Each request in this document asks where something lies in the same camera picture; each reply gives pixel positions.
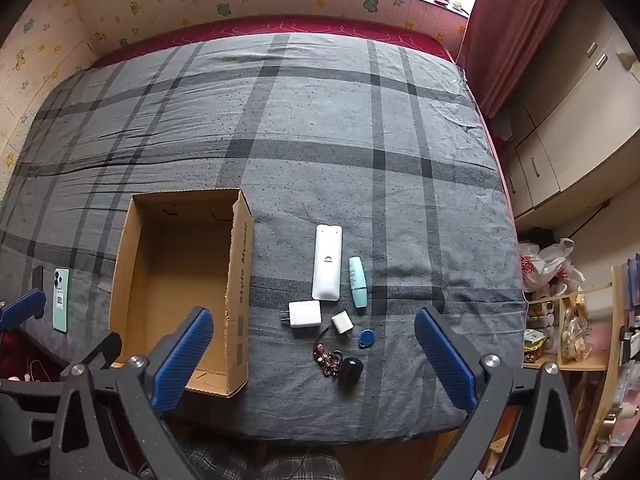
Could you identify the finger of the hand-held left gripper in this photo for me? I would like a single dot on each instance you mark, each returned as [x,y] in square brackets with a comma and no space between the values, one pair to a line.
[20,305]
[102,347]

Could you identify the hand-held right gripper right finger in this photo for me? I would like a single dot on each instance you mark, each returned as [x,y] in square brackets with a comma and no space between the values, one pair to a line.
[445,360]

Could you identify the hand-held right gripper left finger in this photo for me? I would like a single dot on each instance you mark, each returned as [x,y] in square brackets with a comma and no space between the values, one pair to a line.
[185,355]

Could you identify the brown cardboard box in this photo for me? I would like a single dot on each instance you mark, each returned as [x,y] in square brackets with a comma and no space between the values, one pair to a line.
[170,280]

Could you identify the blue key fob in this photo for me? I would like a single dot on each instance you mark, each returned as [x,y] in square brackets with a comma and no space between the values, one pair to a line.
[367,338]

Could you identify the black round cap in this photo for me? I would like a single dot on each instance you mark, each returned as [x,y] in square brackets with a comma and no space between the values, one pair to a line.
[350,372]

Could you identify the small white plug charger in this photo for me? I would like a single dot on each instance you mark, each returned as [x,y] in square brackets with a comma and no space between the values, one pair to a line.
[342,322]

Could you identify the teal cosmetic tube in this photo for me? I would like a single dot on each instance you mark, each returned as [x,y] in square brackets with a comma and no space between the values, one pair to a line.
[357,282]

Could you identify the large white plug charger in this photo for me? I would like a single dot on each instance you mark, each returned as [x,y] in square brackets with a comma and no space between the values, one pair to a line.
[306,314]

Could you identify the white remote control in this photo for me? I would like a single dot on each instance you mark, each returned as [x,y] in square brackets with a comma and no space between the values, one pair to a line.
[326,265]

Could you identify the dark flat slab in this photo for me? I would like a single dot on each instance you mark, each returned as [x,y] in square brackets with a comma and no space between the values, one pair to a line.
[37,277]

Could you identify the mint green smartphone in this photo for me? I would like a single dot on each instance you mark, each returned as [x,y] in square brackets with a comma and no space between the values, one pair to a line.
[61,305]

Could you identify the dark red cloth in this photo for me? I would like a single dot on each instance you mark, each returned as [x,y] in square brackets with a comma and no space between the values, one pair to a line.
[15,355]

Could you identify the clear plastic bag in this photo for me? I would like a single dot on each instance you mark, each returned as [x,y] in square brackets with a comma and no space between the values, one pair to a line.
[575,330]

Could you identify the white plastic bag red print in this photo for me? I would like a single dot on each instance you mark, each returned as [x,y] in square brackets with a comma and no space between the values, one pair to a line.
[542,267]

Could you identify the wooden shelf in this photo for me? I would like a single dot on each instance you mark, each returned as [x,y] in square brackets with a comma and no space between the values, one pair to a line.
[617,310]

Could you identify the grey plaid bedsheet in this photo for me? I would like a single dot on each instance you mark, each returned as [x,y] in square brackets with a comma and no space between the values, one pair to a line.
[350,135]

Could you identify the beige cabinet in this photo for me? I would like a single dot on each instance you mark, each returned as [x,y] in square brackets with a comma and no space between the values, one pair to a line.
[575,110]

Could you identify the dark red curtain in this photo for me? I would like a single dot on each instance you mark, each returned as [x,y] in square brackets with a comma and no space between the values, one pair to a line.
[515,35]

